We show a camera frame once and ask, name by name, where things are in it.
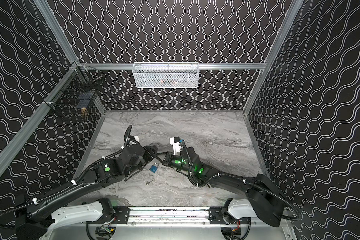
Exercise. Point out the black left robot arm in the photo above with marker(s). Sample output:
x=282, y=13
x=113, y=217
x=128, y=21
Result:
x=33, y=217

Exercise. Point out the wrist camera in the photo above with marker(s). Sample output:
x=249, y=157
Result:
x=134, y=139
x=176, y=145

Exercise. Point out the aluminium left side rail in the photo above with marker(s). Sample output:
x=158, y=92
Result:
x=18, y=141

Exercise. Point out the aluminium frame post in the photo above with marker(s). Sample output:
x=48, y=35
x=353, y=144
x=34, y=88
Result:
x=52, y=22
x=285, y=27

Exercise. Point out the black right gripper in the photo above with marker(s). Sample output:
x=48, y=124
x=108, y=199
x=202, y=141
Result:
x=168, y=160

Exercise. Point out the aluminium frame post back left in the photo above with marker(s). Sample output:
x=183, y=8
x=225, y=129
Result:
x=52, y=22

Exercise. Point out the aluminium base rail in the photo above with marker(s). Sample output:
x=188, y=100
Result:
x=170, y=217

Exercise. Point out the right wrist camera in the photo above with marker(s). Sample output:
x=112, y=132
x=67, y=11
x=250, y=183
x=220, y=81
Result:
x=176, y=145

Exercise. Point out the white mesh wall basket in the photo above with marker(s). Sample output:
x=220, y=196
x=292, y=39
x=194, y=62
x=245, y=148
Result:
x=166, y=79

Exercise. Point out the black wire wall basket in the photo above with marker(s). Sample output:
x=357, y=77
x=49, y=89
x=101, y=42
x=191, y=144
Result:
x=80, y=92

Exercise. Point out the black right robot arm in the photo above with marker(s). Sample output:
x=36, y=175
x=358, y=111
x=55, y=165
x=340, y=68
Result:
x=265, y=199

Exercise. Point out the brass padlock in basket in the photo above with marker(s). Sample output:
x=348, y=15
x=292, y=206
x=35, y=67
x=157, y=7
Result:
x=84, y=112

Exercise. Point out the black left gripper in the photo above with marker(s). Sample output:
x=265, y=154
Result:
x=150, y=151

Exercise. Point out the aluminium frame post back right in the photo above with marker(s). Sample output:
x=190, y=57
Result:
x=285, y=27

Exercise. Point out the aluminium back crossbar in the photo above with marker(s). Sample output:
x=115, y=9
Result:
x=172, y=66

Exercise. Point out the small dark padlock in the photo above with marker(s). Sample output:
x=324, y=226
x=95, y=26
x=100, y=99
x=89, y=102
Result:
x=154, y=167

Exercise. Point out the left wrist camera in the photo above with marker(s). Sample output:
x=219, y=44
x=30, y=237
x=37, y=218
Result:
x=134, y=139

